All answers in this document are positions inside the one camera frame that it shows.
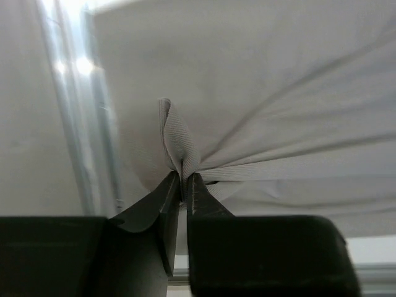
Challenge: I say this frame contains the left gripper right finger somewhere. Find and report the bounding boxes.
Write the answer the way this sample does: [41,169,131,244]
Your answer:
[185,173,361,296]

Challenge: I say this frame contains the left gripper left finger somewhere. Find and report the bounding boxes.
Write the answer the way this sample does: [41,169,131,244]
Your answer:
[1,172,181,296]

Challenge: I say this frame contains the grey trousers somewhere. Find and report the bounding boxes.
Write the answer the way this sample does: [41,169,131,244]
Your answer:
[94,1,395,237]

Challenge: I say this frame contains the aluminium front rail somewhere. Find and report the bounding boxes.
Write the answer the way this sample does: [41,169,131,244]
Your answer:
[168,264,395,296]

